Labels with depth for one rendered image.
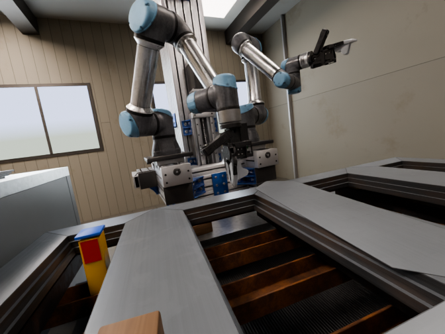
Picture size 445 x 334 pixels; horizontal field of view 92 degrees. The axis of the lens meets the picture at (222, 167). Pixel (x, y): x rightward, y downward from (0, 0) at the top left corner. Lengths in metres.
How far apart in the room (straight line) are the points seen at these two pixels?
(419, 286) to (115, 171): 4.06
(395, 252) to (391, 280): 0.04
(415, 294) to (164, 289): 0.36
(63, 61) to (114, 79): 0.72
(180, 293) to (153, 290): 0.05
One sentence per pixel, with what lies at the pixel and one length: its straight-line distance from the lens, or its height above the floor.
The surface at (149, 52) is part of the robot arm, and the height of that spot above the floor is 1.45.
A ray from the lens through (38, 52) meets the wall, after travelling 4.57.
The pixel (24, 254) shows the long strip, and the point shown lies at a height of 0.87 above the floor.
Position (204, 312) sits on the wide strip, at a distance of 0.34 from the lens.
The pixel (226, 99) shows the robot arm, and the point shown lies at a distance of 0.69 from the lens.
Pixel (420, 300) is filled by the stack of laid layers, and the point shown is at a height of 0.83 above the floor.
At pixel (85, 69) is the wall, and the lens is 4.40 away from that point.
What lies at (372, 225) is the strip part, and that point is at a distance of 0.56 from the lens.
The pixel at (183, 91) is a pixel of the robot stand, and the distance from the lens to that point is 1.36.
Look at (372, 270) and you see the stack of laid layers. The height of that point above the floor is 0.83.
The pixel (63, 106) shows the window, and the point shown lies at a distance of 4.30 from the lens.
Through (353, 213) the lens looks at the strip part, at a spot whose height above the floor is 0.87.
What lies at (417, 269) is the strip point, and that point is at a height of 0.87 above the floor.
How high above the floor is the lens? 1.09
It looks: 8 degrees down
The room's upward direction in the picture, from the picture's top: 8 degrees counter-clockwise
